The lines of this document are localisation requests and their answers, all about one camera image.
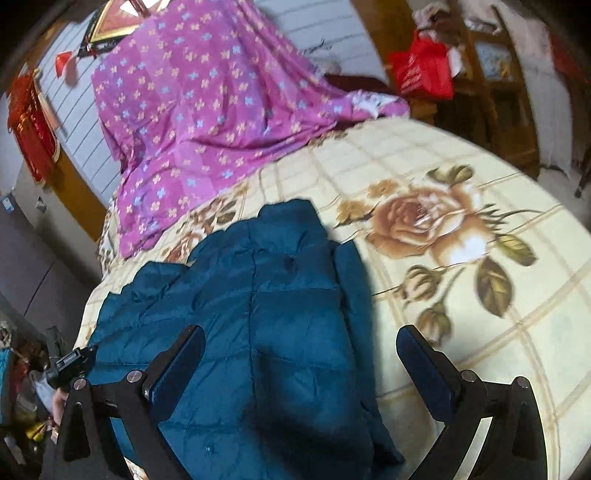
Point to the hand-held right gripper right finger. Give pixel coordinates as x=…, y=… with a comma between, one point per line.
x=418, y=369

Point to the red shopping bag white print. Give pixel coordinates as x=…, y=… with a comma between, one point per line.
x=422, y=69

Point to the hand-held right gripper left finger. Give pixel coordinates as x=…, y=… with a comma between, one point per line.
x=178, y=364

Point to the white panelled headboard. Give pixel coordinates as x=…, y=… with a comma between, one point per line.
x=337, y=27

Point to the small red paper tag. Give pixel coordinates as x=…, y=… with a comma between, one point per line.
x=64, y=67

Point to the purple floral quilt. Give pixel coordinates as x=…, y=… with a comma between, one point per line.
x=207, y=115

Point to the teal puffer jacket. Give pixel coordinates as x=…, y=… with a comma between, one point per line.
x=258, y=300

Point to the cream rose print bed sheet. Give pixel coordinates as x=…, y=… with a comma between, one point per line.
x=461, y=300

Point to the gold framed picture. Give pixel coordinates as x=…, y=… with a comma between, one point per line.
x=115, y=27

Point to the colourful clutter pile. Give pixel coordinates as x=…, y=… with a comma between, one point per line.
x=23, y=392

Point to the red hanging knot decoration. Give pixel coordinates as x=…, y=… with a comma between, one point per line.
x=32, y=124

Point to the wooden chair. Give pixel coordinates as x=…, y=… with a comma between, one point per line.
x=498, y=83

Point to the person's left hand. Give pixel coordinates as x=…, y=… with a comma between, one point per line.
x=60, y=408

